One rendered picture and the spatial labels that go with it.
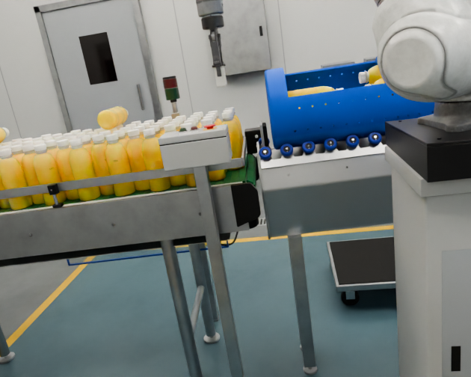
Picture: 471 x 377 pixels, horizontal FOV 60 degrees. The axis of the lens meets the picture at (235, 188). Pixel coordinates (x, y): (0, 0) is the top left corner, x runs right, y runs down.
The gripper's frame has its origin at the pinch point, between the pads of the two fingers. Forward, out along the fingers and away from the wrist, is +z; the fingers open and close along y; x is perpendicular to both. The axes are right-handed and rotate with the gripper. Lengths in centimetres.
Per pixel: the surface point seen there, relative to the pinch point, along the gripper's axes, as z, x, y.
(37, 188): 27, 66, -19
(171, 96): 5.4, 25.7, 34.5
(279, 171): 33.7, -16.2, -10.3
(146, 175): 26.9, 27.5, -19.0
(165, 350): 123, 48, 17
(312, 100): 10.9, -29.4, -12.2
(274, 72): 0.8, -18.5, -4.0
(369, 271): 108, -58, 45
